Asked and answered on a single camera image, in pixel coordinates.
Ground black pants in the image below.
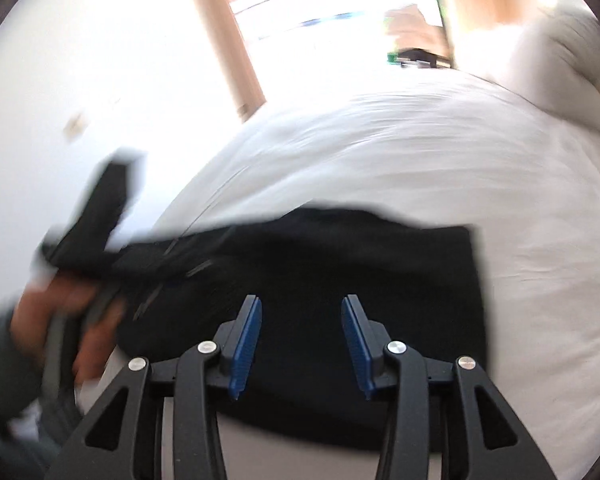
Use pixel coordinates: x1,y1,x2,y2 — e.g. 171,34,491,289
102,208,489,451

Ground grey sleeved left forearm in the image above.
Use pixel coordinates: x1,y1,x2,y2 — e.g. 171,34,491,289
0,309,60,479

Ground person's left hand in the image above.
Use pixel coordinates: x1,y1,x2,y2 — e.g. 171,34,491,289
9,274,128,386

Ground white bed sheet mattress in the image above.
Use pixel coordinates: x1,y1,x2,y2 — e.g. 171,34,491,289
156,74,600,479

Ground orange striped curtain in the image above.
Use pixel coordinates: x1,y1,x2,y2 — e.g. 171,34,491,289
194,0,265,122

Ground black framed window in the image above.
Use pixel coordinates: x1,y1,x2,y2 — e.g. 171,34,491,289
228,0,444,64

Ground rolled beige duvet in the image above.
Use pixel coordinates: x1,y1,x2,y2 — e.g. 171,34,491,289
500,9,600,133

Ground white wall socket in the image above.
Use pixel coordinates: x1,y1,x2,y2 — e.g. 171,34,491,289
62,115,84,141

